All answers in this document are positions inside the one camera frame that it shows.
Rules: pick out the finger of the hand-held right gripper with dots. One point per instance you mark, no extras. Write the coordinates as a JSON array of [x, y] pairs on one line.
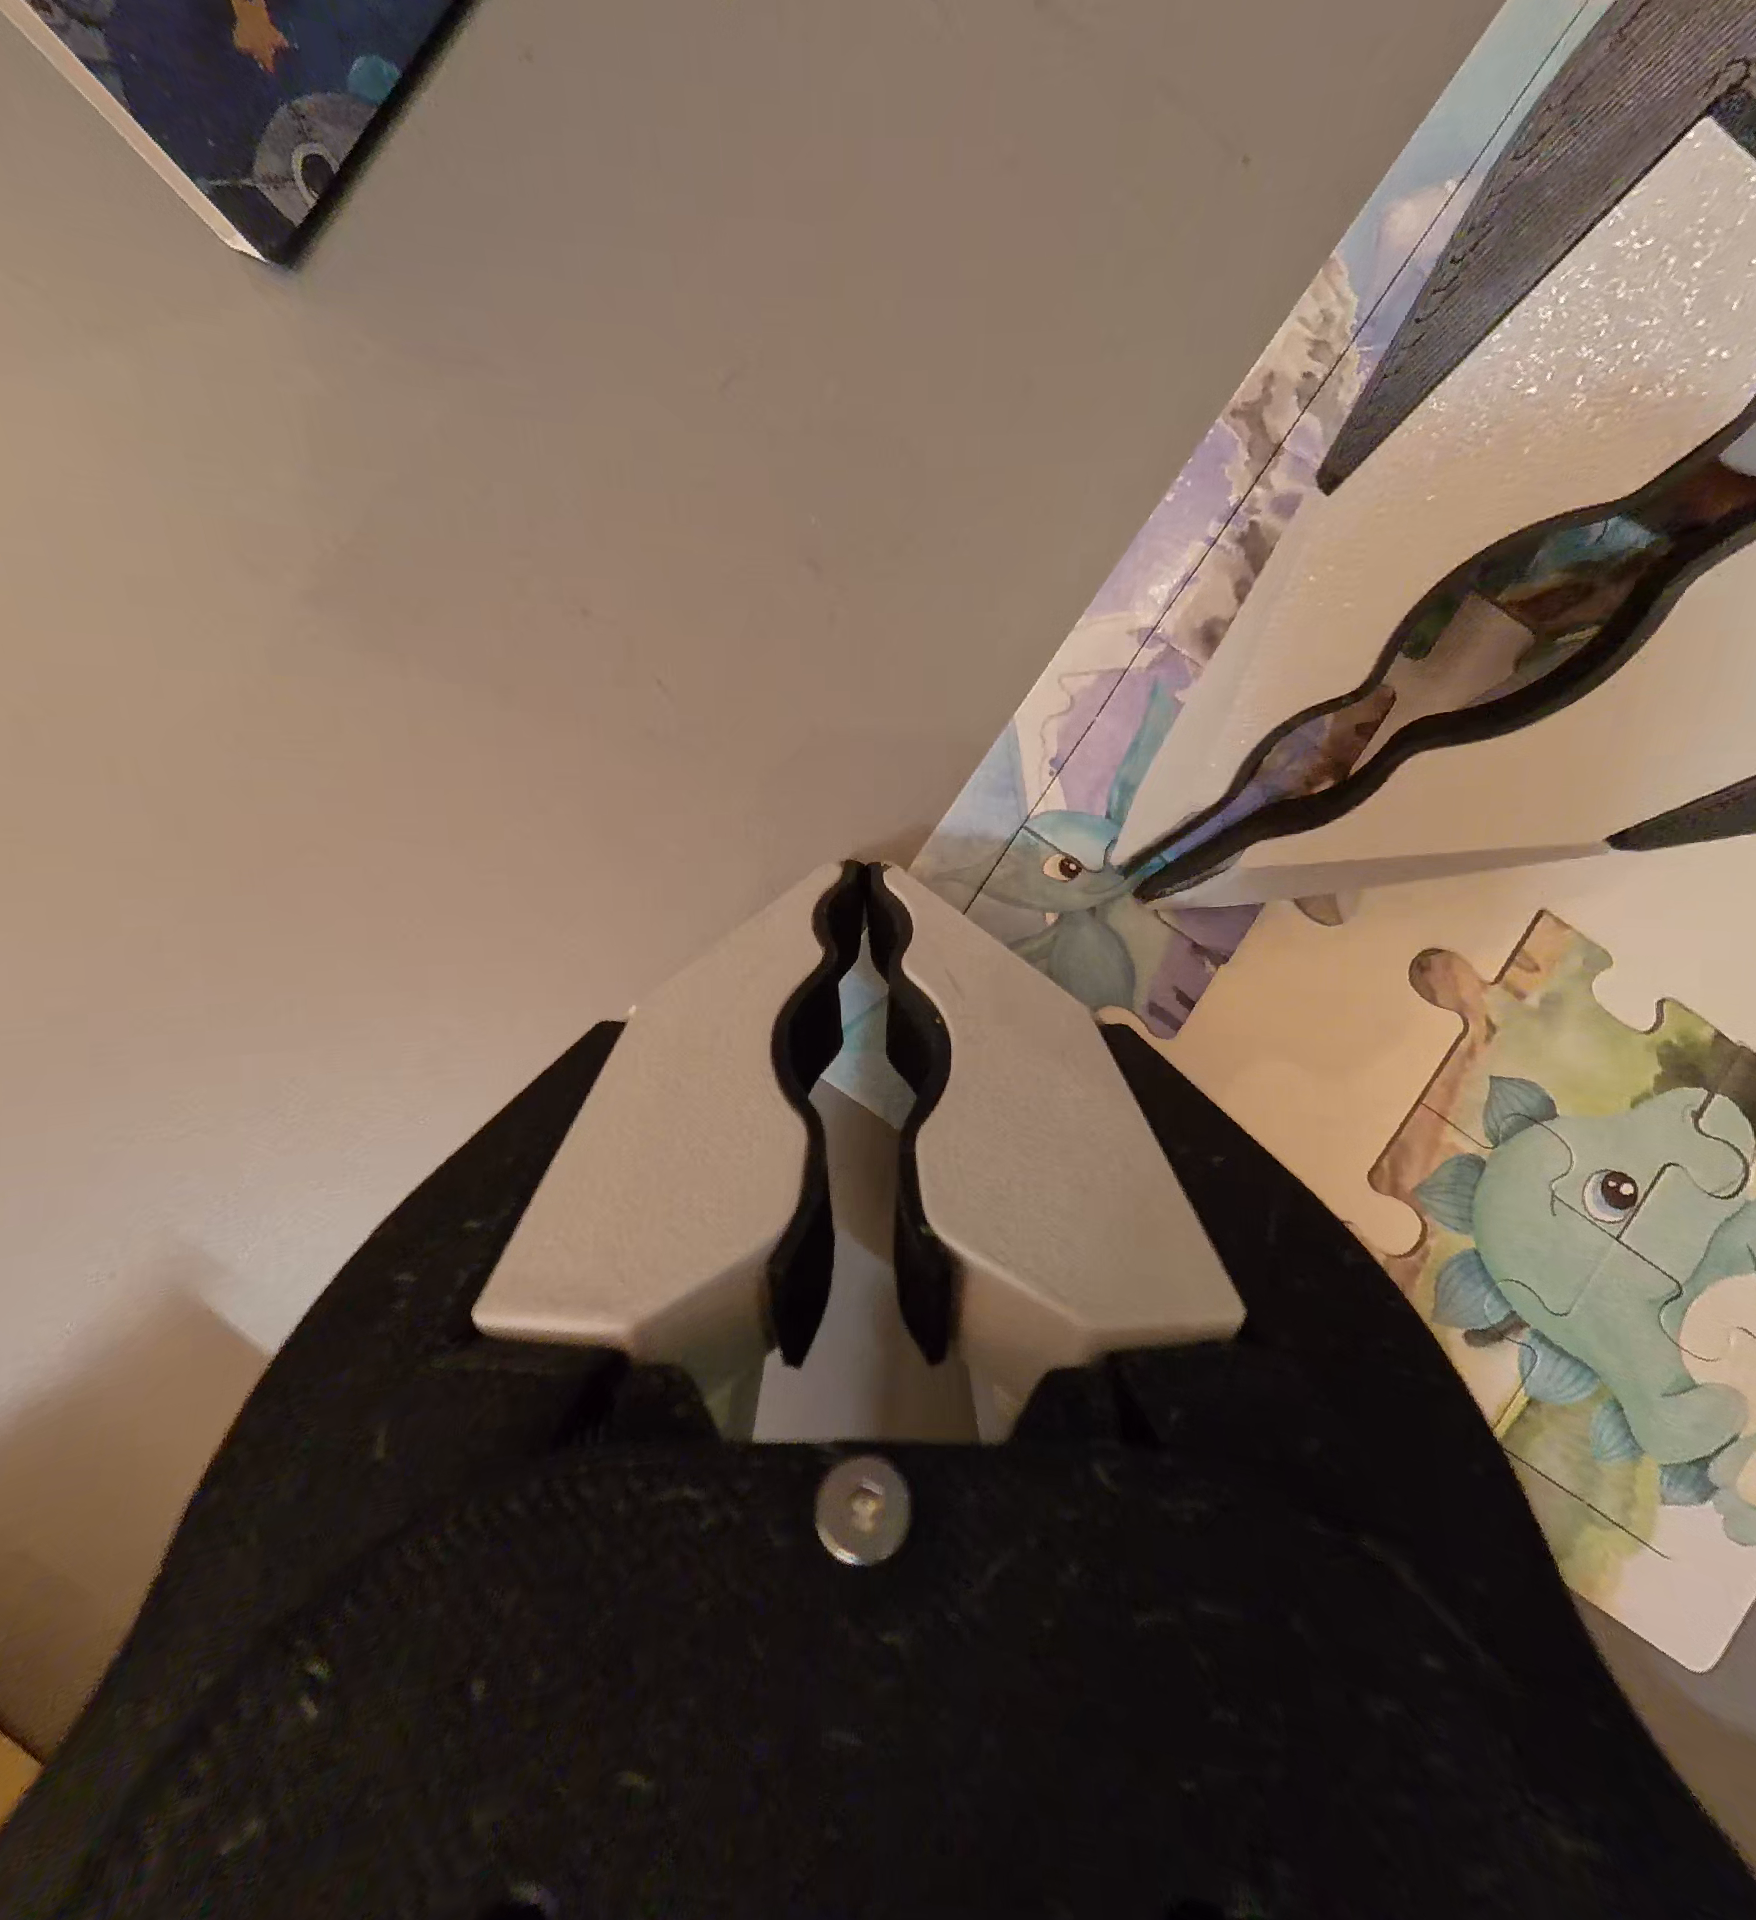
[[1569, 377], [1644, 721]]

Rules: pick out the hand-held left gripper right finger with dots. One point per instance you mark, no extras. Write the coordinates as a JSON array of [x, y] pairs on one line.
[[1073, 1187]]

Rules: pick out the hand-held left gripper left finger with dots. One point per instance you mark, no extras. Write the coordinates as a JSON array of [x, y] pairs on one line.
[[655, 1169]]

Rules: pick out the pale blue puzzle piece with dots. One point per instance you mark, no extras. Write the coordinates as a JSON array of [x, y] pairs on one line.
[[864, 1050]]

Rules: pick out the dinosaur jigsaw puzzle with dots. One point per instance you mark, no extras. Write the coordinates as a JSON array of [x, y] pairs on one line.
[[1598, 1244]]

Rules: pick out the space jigsaw puzzle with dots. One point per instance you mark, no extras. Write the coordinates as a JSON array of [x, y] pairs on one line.
[[263, 106]]

